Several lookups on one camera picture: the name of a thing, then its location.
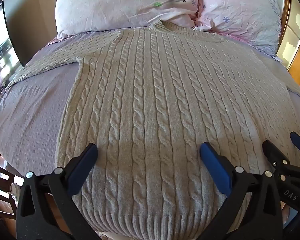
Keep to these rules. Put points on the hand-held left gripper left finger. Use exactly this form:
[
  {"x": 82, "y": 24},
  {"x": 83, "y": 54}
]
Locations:
[{"x": 83, "y": 166}]

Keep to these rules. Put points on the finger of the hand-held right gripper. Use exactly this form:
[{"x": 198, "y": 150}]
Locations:
[
  {"x": 298, "y": 141},
  {"x": 273, "y": 155}
]

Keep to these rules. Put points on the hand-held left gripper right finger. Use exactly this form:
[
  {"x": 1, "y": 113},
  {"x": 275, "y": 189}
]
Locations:
[{"x": 215, "y": 167}]

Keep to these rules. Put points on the purple bed sheet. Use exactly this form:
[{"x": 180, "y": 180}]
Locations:
[{"x": 27, "y": 110}]

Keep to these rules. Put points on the dark wooden chair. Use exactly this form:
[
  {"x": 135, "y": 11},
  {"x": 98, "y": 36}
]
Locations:
[{"x": 2, "y": 180}]

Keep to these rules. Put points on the wooden headboard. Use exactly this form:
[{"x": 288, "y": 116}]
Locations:
[{"x": 293, "y": 30}]

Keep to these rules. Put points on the black framed television screen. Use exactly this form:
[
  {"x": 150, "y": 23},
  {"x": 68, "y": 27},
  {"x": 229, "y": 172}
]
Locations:
[{"x": 5, "y": 47}]

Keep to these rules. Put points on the pink floral pillow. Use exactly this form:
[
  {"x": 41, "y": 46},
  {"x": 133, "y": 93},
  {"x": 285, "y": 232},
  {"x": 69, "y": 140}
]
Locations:
[{"x": 240, "y": 10}]

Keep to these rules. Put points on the floral pillow with tree print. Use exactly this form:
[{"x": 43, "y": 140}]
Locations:
[{"x": 120, "y": 2}]

